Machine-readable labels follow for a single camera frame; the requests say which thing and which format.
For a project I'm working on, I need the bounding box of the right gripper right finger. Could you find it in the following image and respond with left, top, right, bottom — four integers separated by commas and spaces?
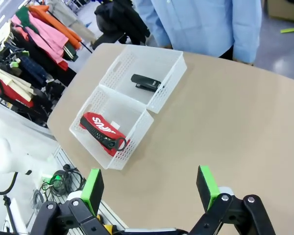
186, 165, 277, 235

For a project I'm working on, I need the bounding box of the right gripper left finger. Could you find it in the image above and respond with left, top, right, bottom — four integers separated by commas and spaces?
26, 168, 118, 235

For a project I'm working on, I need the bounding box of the red pouch black zipper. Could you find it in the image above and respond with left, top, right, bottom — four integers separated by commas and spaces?
79, 112, 131, 157

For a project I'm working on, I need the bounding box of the black stapler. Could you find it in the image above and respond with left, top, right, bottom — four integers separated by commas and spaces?
130, 73, 163, 93

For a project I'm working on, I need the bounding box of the person's left forearm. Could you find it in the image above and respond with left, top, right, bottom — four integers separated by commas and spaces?
232, 9, 263, 64

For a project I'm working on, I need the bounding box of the person's right forearm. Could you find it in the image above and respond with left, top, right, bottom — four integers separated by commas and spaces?
137, 0, 173, 48

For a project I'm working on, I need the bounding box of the white perforated plastic basket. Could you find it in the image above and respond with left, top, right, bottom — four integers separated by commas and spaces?
69, 85, 154, 170
98, 44, 188, 114

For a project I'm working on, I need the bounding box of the red garment on rack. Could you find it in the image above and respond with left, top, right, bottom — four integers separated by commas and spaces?
0, 80, 35, 109

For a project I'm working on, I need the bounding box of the cream hanging garment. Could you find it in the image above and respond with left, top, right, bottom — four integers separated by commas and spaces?
0, 65, 35, 102

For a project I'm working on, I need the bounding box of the navy hanging garment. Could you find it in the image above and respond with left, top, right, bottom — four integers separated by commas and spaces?
16, 55, 49, 87

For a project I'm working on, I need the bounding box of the pink hanging garment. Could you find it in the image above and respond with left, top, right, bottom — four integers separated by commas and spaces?
11, 14, 70, 64

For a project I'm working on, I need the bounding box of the person in blue shirt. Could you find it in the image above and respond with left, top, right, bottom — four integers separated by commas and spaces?
134, 0, 263, 65

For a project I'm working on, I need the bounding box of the orange hanging garment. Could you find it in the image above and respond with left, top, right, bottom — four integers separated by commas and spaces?
28, 4, 83, 50

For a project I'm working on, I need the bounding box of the black coat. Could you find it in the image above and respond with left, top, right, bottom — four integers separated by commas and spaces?
92, 0, 151, 50

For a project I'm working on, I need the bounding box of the dark green garment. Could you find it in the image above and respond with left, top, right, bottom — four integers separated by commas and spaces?
15, 6, 40, 34

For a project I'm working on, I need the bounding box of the cardboard box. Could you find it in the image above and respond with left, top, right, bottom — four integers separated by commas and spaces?
268, 0, 294, 23

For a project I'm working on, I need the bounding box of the black cable bundle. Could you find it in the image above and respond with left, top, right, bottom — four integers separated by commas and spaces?
33, 163, 87, 204

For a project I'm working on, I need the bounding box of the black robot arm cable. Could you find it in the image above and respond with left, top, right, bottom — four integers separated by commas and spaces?
0, 171, 18, 196

